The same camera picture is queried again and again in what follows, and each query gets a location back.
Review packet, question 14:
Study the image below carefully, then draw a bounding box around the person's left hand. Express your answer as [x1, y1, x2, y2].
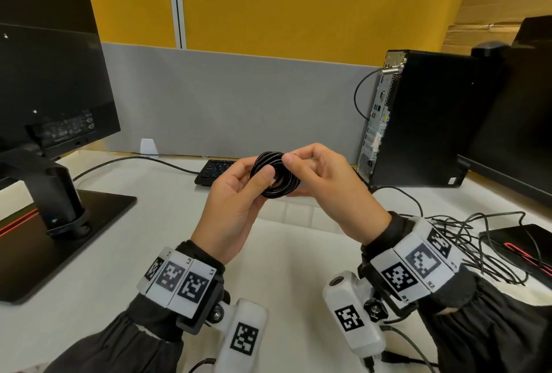
[191, 156, 277, 266]

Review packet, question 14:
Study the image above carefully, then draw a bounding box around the person's right hand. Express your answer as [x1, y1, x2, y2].
[281, 143, 392, 247]

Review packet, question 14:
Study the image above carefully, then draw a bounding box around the clear plastic compartment box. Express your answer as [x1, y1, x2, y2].
[254, 170, 371, 236]

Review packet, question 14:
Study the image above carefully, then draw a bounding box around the tangle of black cables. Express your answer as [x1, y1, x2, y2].
[250, 151, 301, 200]

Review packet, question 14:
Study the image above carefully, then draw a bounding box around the person's left forearm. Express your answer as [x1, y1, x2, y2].
[43, 240, 227, 373]

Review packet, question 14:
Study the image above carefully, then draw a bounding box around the person's right forearm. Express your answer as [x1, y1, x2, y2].
[360, 212, 552, 373]

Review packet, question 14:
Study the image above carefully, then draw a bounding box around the black keyboard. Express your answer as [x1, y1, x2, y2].
[194, 159, 237, 187]

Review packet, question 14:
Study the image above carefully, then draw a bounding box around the left wrist marker band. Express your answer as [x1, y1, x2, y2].
[137, 247, 216, 320]

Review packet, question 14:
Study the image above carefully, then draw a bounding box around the wrist marker band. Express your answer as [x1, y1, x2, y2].
[370, 217, 463, 303]
[137, 247, 216, 320]

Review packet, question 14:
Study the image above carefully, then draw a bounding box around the right wrist marker band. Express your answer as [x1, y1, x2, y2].
[370, 217, 463, 303]

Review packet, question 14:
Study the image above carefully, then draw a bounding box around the grey desk partition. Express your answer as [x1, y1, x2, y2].
[101, 43, 382, 164]

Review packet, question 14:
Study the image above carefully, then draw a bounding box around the black desktop computer tower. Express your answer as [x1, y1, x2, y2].
[356, 49, 505, 188]

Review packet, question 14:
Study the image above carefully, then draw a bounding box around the yellow partition panel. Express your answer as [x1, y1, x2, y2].
[13, 0, 480, 67]

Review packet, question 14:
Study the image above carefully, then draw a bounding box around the wide black monitor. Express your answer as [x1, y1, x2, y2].
[458, 14, 552, 207]

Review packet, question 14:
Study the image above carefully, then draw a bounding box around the grey webcam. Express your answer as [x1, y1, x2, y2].
[471, 40, 509, 58]

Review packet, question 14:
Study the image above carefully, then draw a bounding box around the black monitor with square stand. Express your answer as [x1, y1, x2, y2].
[0, 0, 138, 305]

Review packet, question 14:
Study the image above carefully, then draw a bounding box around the black desk power cable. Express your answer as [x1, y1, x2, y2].
[73, 156, 200, 182]

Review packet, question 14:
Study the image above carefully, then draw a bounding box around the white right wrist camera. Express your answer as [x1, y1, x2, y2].
[322, 270, 387, 359]

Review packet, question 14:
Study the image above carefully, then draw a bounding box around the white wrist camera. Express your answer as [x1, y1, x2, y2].
[213, 298, 269, 373]
[322, 270, 387, 359]

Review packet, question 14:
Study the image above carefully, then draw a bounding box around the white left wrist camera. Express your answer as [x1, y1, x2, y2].
[213, 298, 269, 373]

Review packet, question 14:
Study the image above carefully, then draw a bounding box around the thin lock cable silver plug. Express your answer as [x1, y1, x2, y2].
[353, 62, 407, 121]

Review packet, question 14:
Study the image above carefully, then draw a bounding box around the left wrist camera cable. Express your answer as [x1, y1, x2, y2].
[188, 357, 216, 373]

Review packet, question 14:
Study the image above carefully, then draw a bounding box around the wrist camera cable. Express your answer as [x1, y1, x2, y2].
[188, 357, 216, 373]
[381, 326, 437, 373]

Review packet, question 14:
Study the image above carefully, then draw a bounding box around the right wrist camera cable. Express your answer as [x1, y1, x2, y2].
[381, 326, 437, 373]

